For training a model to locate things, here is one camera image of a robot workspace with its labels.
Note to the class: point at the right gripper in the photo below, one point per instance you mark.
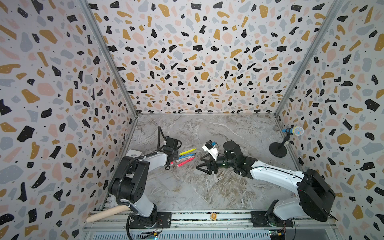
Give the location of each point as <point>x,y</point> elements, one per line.
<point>211,162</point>

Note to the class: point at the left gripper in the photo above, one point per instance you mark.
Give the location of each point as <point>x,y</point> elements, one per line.
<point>176,156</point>

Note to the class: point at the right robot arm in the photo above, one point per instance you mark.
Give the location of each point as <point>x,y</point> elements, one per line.
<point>313,198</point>

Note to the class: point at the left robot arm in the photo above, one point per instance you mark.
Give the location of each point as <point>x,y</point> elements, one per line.
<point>129,181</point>

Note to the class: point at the yellow highlighter pen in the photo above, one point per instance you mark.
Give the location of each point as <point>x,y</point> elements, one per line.
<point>187,152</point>

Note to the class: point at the blue highlighter pen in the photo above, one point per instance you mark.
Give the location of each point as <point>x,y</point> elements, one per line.
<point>186,156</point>

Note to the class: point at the white red-tipped marker pen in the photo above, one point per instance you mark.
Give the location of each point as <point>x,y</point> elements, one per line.
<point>184,159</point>

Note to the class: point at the white small box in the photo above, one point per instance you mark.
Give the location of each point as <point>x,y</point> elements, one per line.
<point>133,153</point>

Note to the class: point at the black microphone stand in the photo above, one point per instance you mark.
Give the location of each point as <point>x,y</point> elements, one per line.
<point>278,149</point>

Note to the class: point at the wooden stick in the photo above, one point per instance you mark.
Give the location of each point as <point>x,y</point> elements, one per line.
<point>107,213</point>

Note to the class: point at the blue microphone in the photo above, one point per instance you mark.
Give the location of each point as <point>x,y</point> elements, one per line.
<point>297,131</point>

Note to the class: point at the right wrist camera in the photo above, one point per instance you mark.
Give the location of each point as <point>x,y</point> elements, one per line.
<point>212,148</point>

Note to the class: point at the orange tag on rail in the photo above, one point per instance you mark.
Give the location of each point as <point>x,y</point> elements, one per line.
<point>213,216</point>

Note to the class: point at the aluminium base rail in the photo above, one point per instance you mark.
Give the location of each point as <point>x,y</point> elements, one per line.
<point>197,225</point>

